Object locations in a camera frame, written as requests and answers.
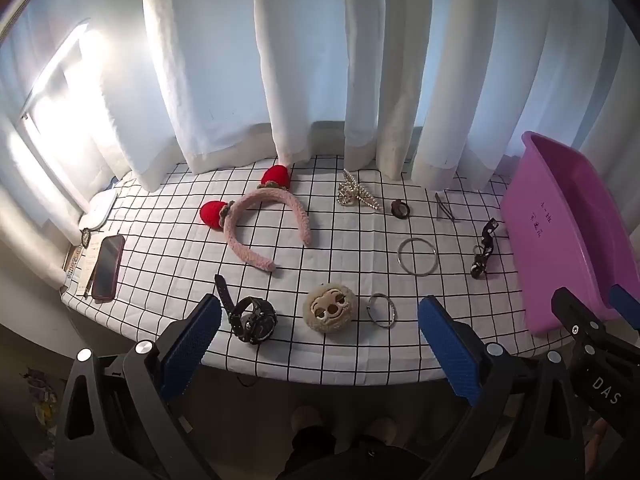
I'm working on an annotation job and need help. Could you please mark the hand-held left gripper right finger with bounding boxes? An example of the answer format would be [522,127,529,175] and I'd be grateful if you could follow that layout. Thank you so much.
[417,295,586,480]

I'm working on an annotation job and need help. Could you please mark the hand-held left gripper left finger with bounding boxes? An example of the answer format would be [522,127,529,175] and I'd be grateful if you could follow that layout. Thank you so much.
[55,292,224,480]

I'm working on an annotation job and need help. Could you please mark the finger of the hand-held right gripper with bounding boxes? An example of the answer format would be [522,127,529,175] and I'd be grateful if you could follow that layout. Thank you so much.
[608,284,640,332]
[551,287,608,343]

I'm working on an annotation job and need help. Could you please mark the pink plastic bin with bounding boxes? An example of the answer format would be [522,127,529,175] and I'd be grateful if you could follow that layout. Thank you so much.
[500,131,640,337]

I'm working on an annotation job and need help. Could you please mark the large silver bangle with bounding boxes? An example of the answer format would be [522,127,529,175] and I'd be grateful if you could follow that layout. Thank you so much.
[397,237,440,277]

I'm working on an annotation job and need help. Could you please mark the person's right hand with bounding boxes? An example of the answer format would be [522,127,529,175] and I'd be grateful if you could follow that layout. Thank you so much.
[585,416,610,471]

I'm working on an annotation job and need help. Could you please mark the black wrist watch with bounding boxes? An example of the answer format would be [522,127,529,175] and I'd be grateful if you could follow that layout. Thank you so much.
[214,274,278,345]

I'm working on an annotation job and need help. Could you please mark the small silver bangle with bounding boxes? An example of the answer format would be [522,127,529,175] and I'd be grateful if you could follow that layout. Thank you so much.
[368,293,397,329]

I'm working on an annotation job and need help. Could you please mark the smartphone in red case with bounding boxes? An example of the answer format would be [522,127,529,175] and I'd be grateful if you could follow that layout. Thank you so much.
[91,234,126,303]

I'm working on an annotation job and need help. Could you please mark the beige plush face hair clip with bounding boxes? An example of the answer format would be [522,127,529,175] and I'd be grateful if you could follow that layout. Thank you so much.
[303,283,358,335]

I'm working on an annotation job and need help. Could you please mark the brown metal hair clip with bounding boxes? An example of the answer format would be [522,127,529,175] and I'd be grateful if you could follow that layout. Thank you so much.
[434,192,457,223]

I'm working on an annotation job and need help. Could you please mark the paper sheets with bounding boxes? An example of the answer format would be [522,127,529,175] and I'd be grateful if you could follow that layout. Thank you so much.
[62,241,102,299]

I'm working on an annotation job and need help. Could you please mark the black-checked white tablecloth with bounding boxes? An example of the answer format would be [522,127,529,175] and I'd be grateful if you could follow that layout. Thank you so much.
[61,154,576,387]

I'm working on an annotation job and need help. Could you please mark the pink strawberry plush headband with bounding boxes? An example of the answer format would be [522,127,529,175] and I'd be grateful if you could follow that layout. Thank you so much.
[199,164,313,274]

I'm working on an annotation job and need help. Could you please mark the person's legs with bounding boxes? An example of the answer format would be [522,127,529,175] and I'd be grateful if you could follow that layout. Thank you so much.
[277,422,436,480]

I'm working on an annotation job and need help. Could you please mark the pearl hair claw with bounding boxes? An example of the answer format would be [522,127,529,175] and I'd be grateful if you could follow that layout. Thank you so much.
[336,168,381,211]

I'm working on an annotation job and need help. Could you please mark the white curtain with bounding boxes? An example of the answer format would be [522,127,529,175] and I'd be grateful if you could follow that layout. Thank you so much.
[0,0,640,241]

